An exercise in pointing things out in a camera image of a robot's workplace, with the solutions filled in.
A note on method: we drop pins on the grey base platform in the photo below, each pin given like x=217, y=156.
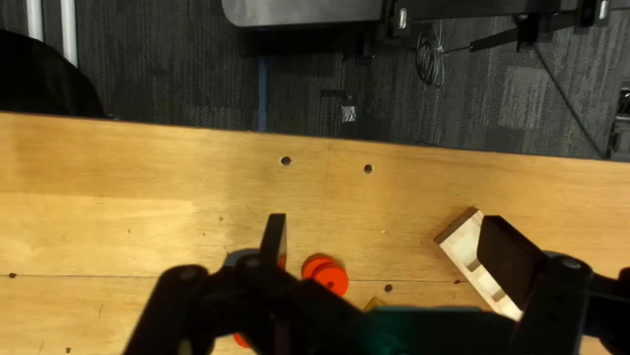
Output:
x=301, y=12

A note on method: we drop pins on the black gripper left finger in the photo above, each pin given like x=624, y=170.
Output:
x=274, y=239

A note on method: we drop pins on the white metal tube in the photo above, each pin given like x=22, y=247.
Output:
x=34, y=16
x=67, y=30

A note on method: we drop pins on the red round disc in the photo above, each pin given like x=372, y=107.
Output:
x=333, y=281
x=315, y=265

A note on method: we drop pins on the black bulky object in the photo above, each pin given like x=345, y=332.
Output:
x=40, y=79

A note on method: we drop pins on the blue floor strip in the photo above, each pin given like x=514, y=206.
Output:
x=262, y=91

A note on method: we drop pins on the small white outlet box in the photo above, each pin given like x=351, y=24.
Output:
x=349, y=113

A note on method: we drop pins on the large green cube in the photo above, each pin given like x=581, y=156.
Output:
x=425, y=328

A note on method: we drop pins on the wooden ladder shaped frame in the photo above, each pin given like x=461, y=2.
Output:
x=459, y=247

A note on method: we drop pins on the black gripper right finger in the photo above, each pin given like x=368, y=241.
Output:
x=508, y=257

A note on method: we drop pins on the black floor device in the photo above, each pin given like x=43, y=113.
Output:
x=620, y=125

